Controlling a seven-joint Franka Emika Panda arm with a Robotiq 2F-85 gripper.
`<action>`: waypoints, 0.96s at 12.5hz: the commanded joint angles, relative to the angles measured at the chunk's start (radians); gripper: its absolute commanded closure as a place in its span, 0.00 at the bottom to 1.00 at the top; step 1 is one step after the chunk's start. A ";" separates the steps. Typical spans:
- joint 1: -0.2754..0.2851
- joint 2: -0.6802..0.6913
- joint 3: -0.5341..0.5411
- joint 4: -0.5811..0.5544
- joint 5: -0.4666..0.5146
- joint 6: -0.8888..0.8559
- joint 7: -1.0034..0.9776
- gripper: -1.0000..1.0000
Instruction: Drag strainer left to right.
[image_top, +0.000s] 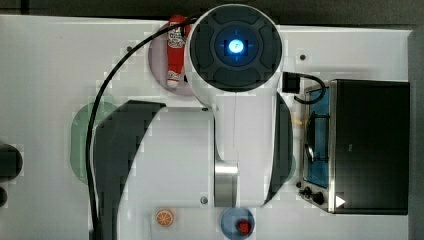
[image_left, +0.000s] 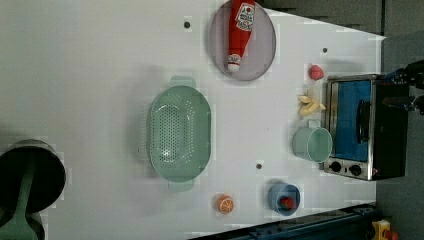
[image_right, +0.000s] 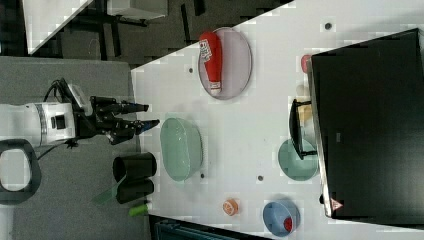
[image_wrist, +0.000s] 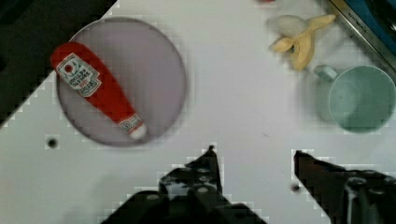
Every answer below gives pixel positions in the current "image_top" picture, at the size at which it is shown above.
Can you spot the green plastic strainer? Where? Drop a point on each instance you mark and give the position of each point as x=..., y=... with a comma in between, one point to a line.
x=78, y=136

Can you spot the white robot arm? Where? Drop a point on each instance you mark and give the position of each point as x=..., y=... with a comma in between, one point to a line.
x=232, y=149

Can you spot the red sauce bottle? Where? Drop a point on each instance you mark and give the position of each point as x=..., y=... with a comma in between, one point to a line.
x=175, y=55

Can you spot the pink round plate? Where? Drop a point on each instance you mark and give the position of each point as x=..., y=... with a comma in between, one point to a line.
x=158, y=63

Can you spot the blue small bowl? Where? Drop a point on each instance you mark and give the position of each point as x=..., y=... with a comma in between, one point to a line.
x=228, y=222

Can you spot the orange slice toy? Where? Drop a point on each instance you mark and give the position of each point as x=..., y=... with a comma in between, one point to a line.
x=165, y=217

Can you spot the red strawberry toy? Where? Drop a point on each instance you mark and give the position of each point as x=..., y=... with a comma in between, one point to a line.
x=243, y=227

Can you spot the black toaster oven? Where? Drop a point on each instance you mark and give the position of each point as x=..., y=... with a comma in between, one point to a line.
x=356, y=148

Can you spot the black round object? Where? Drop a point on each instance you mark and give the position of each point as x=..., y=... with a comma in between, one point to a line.
x=11, y=162

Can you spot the black connector with cable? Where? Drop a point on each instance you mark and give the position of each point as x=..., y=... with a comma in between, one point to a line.
x=291, y=84

